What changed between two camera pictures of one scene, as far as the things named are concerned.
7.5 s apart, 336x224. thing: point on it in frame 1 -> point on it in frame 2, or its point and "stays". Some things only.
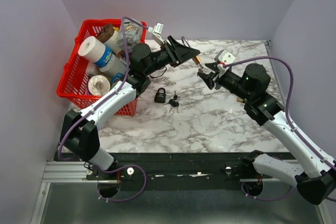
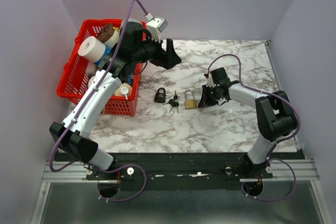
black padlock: x=160 y=96 stays
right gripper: x=208 y=78 -> x=205 y=101
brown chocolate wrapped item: x=106 y=32 stays
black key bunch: x=173 y=103 stays
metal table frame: x=67 y=198 stays
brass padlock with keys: x=196 y=59 -> x=190 y=104
